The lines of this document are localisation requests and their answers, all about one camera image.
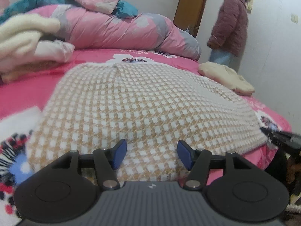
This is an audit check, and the white fleece blanket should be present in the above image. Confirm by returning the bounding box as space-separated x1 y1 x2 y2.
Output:
1 14 60 59

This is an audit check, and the folded tan garment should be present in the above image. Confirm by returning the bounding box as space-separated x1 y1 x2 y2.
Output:
1 61 63 84

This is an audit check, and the white shirt under blanket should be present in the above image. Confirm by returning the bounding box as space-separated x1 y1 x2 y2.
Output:
0 39 76 73

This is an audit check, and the person lying on bed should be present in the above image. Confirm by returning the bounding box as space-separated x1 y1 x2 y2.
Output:
207 0 249 66

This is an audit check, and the pink floral bed sheet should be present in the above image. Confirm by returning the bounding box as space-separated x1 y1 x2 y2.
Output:
1 49 292 225

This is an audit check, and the folded cream garment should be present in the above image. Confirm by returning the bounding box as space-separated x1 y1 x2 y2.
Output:
198 61 255 96

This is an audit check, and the beige white houndstooth cardigan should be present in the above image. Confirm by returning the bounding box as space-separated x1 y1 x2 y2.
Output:
27 62 266 181

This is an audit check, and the pink grey floral duvet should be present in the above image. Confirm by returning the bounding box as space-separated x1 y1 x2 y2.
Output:
30 5 201 60

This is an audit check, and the white wall socket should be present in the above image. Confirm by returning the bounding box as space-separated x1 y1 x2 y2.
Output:
291 14 298 24

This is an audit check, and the brown wooden door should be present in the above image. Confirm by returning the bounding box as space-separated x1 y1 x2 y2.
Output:
173 0 207 37

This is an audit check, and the blue crumpled cloth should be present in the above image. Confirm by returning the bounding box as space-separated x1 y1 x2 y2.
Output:
1 0 138 24

